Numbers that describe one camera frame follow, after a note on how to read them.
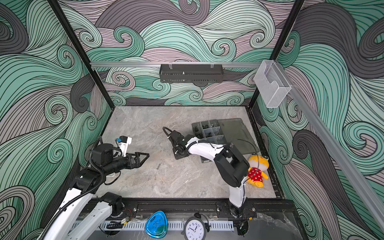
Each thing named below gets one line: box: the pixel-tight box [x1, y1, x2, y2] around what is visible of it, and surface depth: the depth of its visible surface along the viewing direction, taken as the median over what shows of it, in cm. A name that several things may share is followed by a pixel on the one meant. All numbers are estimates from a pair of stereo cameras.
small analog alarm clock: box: [181, 212, 207, 240], surface depth 67 cm
